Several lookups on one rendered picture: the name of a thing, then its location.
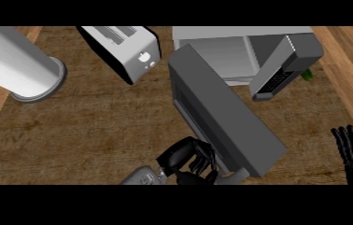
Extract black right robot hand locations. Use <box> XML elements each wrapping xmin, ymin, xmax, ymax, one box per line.
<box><xmin>329</xmin><ymin>124</ymin><xmax>353</xmax><ymax>186</ymax></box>

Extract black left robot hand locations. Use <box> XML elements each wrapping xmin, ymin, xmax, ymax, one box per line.
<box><xmin>155</xmin><ymin>136</ymin><xmax>220</xmax><ymax>186</ymax></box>

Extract dark grey microwave door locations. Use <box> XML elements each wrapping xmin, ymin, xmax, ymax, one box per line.
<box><xmin>167</xmin><ymin>43</ymin><xmax>290</xmax><ymax>178</ymax></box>

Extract white and grey microwave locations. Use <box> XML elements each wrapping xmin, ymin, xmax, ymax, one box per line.
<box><xmin>171</xmin><ymin>26</ymin><xmax>325</xmax><ymax>103</ymax></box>

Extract pale grey rounded object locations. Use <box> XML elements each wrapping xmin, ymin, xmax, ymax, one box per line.
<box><xmin>216</xmin><ymin>167</ymin><xmax>253</xmax><ymax>186</ymax></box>

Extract green object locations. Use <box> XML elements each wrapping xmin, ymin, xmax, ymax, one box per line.
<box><xmin>301</xmin><ymin>68</ymin><xmax>316</xmax><ymax>81</ymax></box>

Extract silver toaster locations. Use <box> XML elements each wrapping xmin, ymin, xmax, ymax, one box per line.
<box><xmin>74</xmin><ymin>26</ymin><xmax>163</xmax><ymax>86</ymax></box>

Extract white cylinder with grey base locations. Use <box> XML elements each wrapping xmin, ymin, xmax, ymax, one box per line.
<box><xmin>0</xmin><ymin>26</ymin><xmax>70</xmax><ymax>105</ymax></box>

